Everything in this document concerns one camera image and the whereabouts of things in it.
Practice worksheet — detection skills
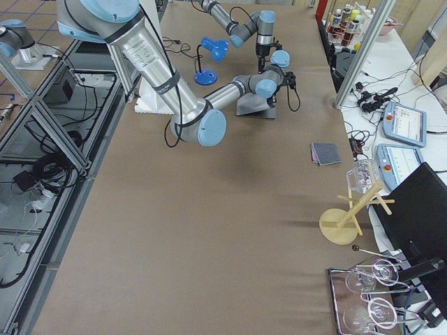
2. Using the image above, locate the folded grey cloth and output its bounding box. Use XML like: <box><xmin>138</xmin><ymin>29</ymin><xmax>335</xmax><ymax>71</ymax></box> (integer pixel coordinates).
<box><xmin>310</xmin><ymin>142</ymin><xmax>342</xmax><ymax>166</ymax></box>

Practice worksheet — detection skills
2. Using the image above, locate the aluminium frame post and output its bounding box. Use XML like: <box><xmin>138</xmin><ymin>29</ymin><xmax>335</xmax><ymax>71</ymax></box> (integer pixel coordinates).
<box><xmin>334</xmin><ymin>0</ymin><xmax>396</xmax><ymax>110</ymax></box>

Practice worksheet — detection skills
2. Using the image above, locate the far teach pendant tablet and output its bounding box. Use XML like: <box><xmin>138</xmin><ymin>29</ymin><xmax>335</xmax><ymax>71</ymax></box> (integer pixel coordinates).
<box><xmin>382</xmin><ymin>102</ymin><xmax>427</xmax><ymax>148</ymax></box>

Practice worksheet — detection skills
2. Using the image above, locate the blue desk lamp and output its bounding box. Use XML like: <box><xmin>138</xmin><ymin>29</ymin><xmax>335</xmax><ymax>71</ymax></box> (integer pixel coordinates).
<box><xmin>194</xmin><ymin>36</ymin><xmax>229</xmax><ymax>86</ymax></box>

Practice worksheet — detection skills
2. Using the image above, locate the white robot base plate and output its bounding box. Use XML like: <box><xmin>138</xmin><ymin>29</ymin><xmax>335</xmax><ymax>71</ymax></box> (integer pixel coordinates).
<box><xmin>135</xmin><ymin>78</ymin><xmax>173</xmax><ymax>115</ymax></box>

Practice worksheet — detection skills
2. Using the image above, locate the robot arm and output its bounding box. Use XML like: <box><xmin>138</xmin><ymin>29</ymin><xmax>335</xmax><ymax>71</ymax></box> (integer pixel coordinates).
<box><xmin>57</xmin><ymin>1</ymin><xmax>290</xmax><ymax>147</ymax></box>
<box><xmin>191</xmin><ymin>0</ymin><xmax>282</xmax><ymax>73</ymax></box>

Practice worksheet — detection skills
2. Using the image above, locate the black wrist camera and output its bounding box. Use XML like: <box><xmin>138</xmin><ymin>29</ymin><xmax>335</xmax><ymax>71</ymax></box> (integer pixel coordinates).
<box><xmin>283</xmin><ymin>71</ymin><xmax>296</xmax><ymax>90</ymax></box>

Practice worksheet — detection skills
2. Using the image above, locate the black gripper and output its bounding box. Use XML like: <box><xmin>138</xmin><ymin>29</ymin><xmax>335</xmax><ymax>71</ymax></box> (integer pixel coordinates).
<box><xmin>266</xmin><ymin>87</ymin><xmax>280</xmax><ymax>108</ymax></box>
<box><xmin>256</xmin><ymin>43</ymin><xmax>282</xmax><ymax>73</ymax></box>

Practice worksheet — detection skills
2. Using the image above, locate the teach pendant tablet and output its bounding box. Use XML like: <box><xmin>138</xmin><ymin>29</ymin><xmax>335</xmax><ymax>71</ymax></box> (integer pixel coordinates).
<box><xmin>376</xmin><ymin>144</ymin><xmax>424</xmax><ymax>191</ymax></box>
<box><xmin>382</xmin><ymin>102</ymin><xmax>427</xmax><ymax>148</ymax></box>

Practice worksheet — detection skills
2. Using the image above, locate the black monitor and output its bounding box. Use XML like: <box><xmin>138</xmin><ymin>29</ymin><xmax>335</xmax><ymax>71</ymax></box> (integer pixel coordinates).
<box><xmin>372</xmin><ymin>162</ymin><xmax>447</xmax><ymax>290</ymax></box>

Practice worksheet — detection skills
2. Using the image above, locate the clear glass mug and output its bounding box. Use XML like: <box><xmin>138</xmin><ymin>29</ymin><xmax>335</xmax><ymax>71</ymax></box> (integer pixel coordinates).
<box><xmin>346</xmin><ymin>159</ymin><xmax>382</xmax><ymax>194</ymax></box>

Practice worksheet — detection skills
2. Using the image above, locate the near teach pendant tablet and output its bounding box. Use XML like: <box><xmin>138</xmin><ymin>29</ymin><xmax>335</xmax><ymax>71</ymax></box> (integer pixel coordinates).
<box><xmin>376</xmin><ymin>144</ymin><xmax>424</xmax><ymax>191</ymax></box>

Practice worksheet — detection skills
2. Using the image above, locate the grey laptop computer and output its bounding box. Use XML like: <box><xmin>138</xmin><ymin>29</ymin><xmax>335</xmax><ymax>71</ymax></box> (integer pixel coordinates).
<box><xmin>236</xmin><ymin>93</ymin><xmax>277</xmax><ymax>119</ymax></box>

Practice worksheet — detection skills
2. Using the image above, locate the wire glass rack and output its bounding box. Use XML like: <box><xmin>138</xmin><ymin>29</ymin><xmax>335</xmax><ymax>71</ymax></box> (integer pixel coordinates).
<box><xmin>328</xmin><ymin>257</ymin><xmax>422</xmax><ymax>334</ymax></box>

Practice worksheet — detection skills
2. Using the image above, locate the wooden mug tree stand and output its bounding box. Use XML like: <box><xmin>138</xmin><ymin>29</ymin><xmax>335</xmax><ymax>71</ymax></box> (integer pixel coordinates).
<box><xmin>319</xmin><ymin>181</ymin><xmax>395</xmax><ymax>245</ymax></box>

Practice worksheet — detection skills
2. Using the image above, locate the black lamp power cable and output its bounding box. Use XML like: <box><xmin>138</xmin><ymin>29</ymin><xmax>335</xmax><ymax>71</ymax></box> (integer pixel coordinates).
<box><xmin>162</xmin><ymin>36</ymin><xmax>196</xmax><ymax>57</ymax></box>

